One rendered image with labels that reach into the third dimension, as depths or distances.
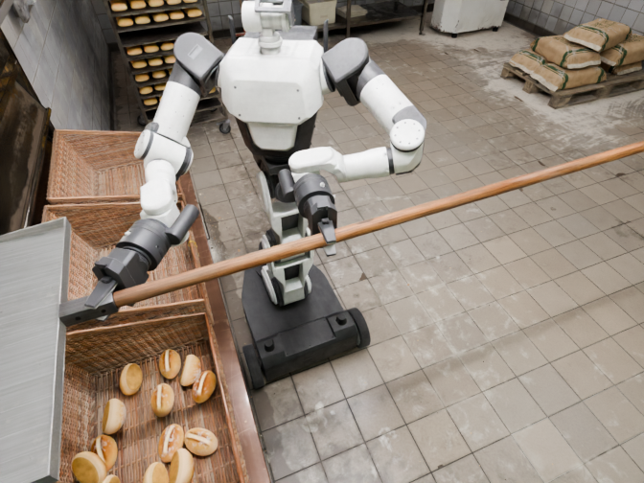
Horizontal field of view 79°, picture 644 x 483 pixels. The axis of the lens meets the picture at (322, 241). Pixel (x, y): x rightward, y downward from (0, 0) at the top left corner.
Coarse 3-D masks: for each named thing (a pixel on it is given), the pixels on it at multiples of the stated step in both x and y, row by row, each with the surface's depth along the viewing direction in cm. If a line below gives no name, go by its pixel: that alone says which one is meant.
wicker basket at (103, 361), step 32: (160, 320) 120; (192, 320) 126; (96, 352) 120; (128, 352) 125; (160, 352) 130; (192, 352) 132; (64, 384) 113; (96, 384) 124; (192, 384) 124; (224, 384) 120; (64, 416) 107; (96, 416) 117; (128, 416) 118; (192, 416) 118; (64, 448) 102; (224, 448) 111; (64, 480) 97; (128, 480) 106; (192, 480) 105; (224, 480) 106
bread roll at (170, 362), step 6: (162, 354) 126; (168, 354) 126; (174, 354) 127; (162, 360) 124; (168, 360) 124; (174, 360) 125; (180, 360) 128; (162, 366) 123; (168, 366) 123; (174, 366) 124; (162, 372) 123; (168, 372) 123; (174, 372) 124; (168, 378) 124
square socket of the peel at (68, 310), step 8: (88, 296) 71; (112, 296) 71; (64, 304) 70; (72, 304) 70; (80, 304) 70; (104, 304) 70; (112, 304) 71; (64, 312) 69; (72, 312) 69; (80, 312) 69; (88, 312) 70; (96, 312) 71; (104, 312) 72; (112, 312) 72; (64, 320) 69; (72, 320) 70; (80, 320) 71; (88, 320) 71
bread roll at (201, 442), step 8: (192, 432) 109; (200, 432) 109; (208, 432) 110; (184, 440) 110; (192, 440) 108; (200, 440) 108; (208, 440) 108; (216, 440) 110; (192, 448) 108; (200, 448) 107; (208, 448) 108; (216, 448) 109
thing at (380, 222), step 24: (552, 168) 100; (576, 168) 101; (480, 192) 93; (504, 192) 96; (384, 216) 87; (408, 216) 88; (312, 240) 82; (336, 240) 83; (216, 264) 77; (240, 264) 78; (144, 288) 73; (168, 288) 74
